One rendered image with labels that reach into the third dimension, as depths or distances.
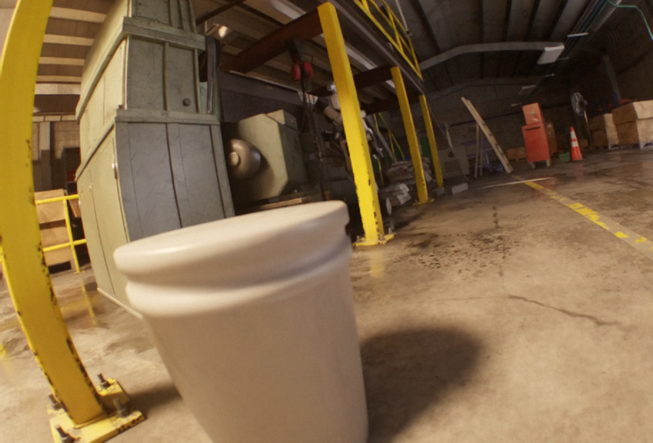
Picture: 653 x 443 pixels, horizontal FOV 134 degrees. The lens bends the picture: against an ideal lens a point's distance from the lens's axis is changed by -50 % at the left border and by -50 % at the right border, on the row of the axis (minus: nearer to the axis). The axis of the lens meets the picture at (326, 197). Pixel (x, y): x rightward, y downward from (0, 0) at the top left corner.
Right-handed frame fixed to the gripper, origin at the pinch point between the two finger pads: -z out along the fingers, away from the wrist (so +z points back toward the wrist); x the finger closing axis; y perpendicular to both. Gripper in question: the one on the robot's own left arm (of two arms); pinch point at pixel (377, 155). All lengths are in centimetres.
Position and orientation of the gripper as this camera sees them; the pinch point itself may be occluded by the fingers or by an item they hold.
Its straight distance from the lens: 311.7
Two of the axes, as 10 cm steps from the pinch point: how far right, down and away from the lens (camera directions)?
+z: -4.7, -8.5, -2.3
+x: 5.5, -0.8, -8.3
